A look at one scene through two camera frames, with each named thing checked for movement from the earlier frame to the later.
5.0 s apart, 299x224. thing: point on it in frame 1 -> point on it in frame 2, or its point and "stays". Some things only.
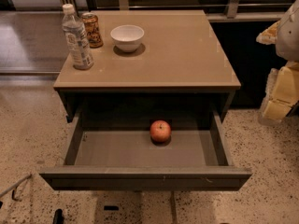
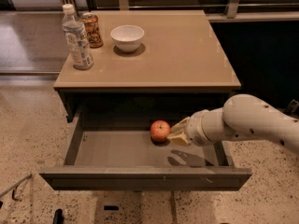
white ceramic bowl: [127, 36] stays
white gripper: [289, 36] -> [194, 129]
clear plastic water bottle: [78, 39] stays
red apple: [160, 131] stays
